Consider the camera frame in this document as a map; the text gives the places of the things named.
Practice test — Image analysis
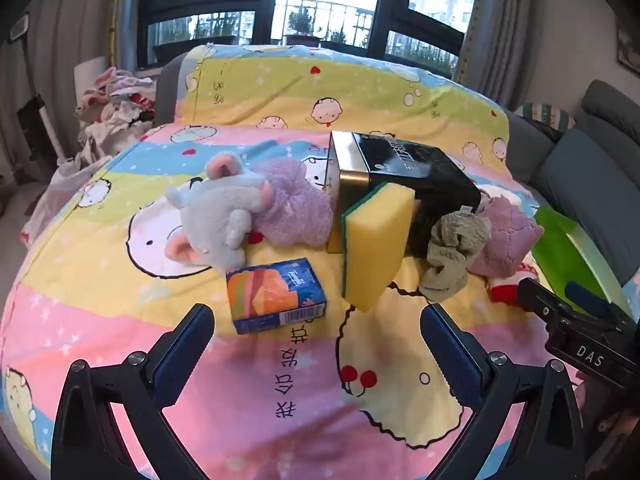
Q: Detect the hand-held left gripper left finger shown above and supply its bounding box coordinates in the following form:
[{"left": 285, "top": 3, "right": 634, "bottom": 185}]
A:
[{"left": 50, "top": 302, "right": 217, "bottom": 480}]

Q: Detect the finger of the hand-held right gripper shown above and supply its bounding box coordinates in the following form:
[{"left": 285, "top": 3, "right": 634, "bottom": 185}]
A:
[
  {"left": 565, "top": 281, "right": 633, "bottom": 323},
  {"left": 517, "top": 277, "right": 576, "bottom": 331}
]

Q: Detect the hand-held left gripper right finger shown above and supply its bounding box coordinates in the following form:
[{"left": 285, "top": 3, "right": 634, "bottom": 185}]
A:
[{"left": 419, "top": 304, "right": 586, "bottom": 480}]

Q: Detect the green box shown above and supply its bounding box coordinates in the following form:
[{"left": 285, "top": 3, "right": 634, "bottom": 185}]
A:
[{"left": 532, "top": 205, "right": 640, "bottom": 318}]

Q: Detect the pink quilted cloth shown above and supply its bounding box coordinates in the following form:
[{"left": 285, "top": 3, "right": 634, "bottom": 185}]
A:
[{"left": 467, "top": 195, "right": 545, "bottom": 278}]

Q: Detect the yellow and green sponge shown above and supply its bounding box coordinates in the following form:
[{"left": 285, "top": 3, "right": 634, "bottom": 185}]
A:
[{"left": 341, "top": 182, "right": 417, "bottom": 312}]

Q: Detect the grey plush mouse toy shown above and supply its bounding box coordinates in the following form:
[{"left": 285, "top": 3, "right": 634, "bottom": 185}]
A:
[{"left": 165, "top": 152, "right": 276, "bottom": 268}]

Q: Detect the purple fluffy cloth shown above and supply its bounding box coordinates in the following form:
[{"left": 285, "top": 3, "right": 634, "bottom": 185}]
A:
[{"left": 247, "top": 157, "right": 336, "bottom": 248}]

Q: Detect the cartoon printed blanket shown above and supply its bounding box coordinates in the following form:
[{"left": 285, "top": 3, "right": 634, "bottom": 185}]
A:
[{"left": 0, "top": 42, "right": 591, "bottom": 480}]

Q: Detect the blue and orange tissue packet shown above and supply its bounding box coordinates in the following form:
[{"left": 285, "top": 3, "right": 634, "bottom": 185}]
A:
[{"left": 226, "top": 258, "right": 328, "bottom": 335}]

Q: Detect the grey sofa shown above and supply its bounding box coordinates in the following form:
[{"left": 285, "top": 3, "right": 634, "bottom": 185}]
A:
[{"left": 502, "top": 79, "right": 640, "bottom": 321}]

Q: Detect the striped pillow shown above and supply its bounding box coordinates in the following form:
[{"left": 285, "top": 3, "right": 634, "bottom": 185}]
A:
[{"left": 515, "top": 102, "right": 576, "bottom": 133}]

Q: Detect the black and gold tin box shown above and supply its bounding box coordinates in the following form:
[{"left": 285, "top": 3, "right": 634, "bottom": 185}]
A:
[{"left": 325, "top": 131, "right": 482, "bottom": 256}]

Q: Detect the pile of clothes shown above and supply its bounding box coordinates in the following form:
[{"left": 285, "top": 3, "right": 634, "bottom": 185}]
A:
[{"left": 75, "top": 67, "right": 158, "bottom": 161}]

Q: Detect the framed landscape painting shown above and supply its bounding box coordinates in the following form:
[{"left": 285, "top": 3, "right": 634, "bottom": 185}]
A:
[{"left": 615, "top": 20, "right": 640, "bottom": 68}]

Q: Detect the grey curtain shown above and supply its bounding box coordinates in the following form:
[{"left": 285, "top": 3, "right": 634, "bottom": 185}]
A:
[
  {"left": 85, "top": 0, "right": 146, "bottom": 71},
  {"left": 452, "top": 0, "right": 536, "bottom": 111}
]

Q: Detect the white panel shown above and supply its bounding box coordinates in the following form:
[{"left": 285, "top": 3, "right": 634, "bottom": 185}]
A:
[{"left": 74, "top": 57, "right": 108, "bottom": 106}]

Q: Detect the black framed window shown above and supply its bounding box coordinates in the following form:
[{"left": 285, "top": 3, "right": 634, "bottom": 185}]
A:
[{"left": 115, "top": 0, "right": 481, "bottom": 81}]

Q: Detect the potted balcony plant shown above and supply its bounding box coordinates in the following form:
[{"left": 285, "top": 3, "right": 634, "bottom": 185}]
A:
[{"left": 285, "top": 7, "right": 321, "bottom": 47}]

